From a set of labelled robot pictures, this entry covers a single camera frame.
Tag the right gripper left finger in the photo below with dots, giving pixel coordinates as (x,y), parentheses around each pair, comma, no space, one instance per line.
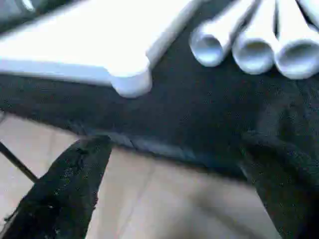
(62,194)

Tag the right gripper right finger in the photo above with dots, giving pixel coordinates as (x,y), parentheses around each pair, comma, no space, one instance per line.
(291,179)

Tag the white plastic table top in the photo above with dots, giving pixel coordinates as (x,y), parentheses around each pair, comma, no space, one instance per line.
(74,37)

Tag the white plastic table leg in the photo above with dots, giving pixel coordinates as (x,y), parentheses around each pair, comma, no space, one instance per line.
(259,25)
(224,25)
(311,10)
(291,25)

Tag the thin black rod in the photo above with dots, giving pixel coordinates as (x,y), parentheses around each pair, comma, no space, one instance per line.
(17,159)

